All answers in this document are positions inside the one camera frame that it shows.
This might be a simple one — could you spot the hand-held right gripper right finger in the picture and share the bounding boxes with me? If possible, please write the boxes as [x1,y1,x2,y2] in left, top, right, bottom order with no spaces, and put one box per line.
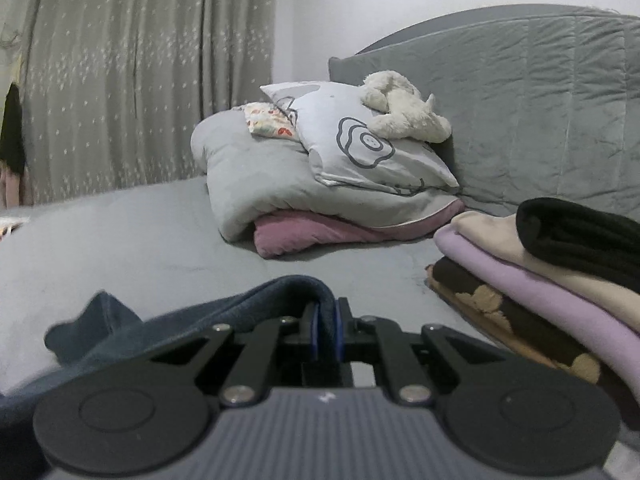
[334,297,507,407]

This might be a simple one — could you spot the white plush toy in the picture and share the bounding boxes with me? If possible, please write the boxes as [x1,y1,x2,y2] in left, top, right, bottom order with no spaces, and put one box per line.
[360,70,453,144]

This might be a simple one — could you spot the brown patterned folded garment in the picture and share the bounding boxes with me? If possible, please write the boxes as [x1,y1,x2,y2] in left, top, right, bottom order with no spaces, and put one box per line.
[425,256,640,431]

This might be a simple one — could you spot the beige folded garment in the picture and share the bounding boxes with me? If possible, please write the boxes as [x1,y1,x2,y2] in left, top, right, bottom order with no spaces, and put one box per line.
[452,210,640,333]

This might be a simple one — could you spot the grey flower-print pillow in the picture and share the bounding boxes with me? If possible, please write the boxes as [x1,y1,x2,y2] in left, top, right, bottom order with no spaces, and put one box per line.
[260,80,461,196]

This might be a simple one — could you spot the grey star-print curtain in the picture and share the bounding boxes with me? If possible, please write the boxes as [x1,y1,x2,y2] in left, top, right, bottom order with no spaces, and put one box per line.
[0,0,278,206]

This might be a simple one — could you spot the small floral pillow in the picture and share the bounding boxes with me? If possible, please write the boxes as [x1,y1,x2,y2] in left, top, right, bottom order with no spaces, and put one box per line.
[243,101,301,142]

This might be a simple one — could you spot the black folded garment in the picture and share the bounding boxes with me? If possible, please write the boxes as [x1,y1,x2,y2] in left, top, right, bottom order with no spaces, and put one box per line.
[516,197,640,293]

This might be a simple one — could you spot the blue denim jeans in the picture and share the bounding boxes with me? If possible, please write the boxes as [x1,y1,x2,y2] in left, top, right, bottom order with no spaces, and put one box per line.
[0,275,346,431]

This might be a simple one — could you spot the dark hanging garment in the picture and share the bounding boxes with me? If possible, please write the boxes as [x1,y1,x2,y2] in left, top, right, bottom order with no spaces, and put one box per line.
[0,82,26,176]

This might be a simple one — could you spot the lilac folded garment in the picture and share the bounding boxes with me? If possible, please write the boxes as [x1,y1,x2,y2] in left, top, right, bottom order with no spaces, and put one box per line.
[432,227,640,401]

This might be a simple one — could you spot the pink folded blanket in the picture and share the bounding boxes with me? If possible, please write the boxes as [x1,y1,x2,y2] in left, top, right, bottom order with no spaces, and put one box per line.
[253,199,467,260]

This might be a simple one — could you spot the pink hanging garment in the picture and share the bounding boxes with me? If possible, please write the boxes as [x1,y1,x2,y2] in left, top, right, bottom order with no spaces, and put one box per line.
[0,162,23,208]

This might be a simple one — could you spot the light grey folded duvet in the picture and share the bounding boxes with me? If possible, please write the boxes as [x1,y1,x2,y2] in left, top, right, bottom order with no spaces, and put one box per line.
[190,107,466,243]

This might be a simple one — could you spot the open book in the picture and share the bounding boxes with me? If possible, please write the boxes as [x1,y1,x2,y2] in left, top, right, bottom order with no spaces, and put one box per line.
[0,216,31,241]

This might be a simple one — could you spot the grey quilted headboard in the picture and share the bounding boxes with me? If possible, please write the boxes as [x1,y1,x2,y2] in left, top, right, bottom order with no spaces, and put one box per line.
[327,4,640,218]

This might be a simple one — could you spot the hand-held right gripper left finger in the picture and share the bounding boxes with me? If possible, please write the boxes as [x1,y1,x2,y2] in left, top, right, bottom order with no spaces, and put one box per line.
[150,301,322,407]

